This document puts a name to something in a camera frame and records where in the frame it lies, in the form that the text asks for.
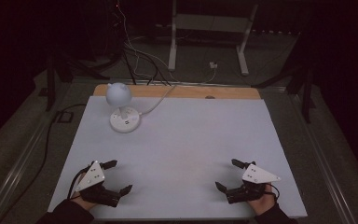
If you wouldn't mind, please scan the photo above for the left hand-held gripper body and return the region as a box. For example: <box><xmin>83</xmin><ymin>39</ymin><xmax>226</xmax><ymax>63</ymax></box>
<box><xmin>74</xmin><ymin>160</ymin><xmax>121</xmax><ymax>208</ymax></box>

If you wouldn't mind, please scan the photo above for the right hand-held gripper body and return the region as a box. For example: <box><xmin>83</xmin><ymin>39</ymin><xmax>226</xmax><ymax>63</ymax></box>
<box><xmin>225</xmin><ymin>161</ymin><xmax>282</xmax><ymax>205</ymax></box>

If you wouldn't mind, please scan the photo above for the white round-head desk lamp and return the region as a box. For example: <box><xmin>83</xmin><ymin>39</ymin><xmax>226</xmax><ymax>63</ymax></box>
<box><xmin>104</xmin><ymin>81</ymin><xmax>142</xmax><ymax>134</ymax></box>

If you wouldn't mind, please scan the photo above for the person's left hand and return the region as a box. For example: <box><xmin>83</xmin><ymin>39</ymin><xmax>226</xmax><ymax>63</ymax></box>
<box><xmin>70</xmin><ymin>173</ymin><xmax>100</xmax><ymax>212</ymax></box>

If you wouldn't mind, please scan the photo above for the person's right hand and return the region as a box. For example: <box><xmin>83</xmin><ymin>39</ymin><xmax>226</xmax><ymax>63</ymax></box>
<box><xmin>247</xmin><ymin>184</ymin><xmax>277</xmax><ymax>217</ymax></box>

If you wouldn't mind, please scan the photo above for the white table sheet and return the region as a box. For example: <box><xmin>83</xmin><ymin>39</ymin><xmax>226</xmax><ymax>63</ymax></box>
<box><xmin>47</xmin><ymin>95</ymin><xmax>309</xmax><ymax>220</ymax></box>

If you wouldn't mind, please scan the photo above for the black square floor box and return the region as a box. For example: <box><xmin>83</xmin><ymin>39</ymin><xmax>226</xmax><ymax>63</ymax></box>
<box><xmin>57</xmin><ymin>110</ymin><xmax>75</xmax><ymax>124</ymax></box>

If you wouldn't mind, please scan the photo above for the black stand leg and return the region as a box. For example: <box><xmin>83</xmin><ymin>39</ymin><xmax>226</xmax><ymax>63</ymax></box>
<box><xmin>44</xmin><ymin>51</ymin><xmax>110</xmax><ymax>113</ymax></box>
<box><xmin>251</xmin><ymin>33</ymin><xmax>317</xmax><ymax>124</ymax></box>

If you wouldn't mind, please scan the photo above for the grey metal stand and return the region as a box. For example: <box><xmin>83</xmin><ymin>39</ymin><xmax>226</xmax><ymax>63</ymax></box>
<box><xmin>167</xmin><ymin>0</ymin><xmax>259</xmax><ymax>77</ymax></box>

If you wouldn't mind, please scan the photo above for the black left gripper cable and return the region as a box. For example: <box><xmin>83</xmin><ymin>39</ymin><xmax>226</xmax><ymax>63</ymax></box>
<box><xmin>66</xmin><ymin>166</ymin><xmax>93</xmax><ymax>201</ymax></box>

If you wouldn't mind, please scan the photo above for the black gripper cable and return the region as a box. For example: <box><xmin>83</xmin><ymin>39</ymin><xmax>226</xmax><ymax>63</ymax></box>
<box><xmin>264</xmin><ymin>183</ymin><xmax>281</xmax><ymax>201</ymax></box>
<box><xmin>66</xmin><ymin>166</ymin><xmax>93</xmax><ymax>201</ymax></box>

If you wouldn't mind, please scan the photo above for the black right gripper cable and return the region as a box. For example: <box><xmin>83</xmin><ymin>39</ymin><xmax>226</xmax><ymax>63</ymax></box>
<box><xmin>264</xmin><ymin>183</ymin><xmax>281</xmax><ymax>201</ymax></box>

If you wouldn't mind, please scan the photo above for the black floor cable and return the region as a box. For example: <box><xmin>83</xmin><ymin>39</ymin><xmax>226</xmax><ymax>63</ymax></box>
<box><xmin>0</xmin><ymin>103</ymin><xmax>88</xmax><ymax>224</ymax></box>

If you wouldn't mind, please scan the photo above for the metal floor rail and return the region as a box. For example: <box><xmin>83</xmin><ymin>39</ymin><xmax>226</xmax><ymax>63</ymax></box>
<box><xmin>0</xmin><ymin>102</ymin><xmax>63</xmax><ymax>224</ymax></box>
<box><xmin>287</xmin><ymin>91</ymin><xmax>358</xmax><ymax>224</ymax></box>

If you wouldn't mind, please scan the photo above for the white lamp cable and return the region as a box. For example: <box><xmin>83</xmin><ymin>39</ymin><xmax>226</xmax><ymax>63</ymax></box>
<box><xmin>138</xmin><ymin>66</ymin><xmax>218</xmax><ymax>117</ymax></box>

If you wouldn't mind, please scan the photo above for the bundle of black cables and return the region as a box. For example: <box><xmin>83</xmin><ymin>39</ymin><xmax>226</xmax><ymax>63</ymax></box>
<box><xmin>120</xmin><ymin>42</ymin><xmax>172</xmax><ymax>87</ymax></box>

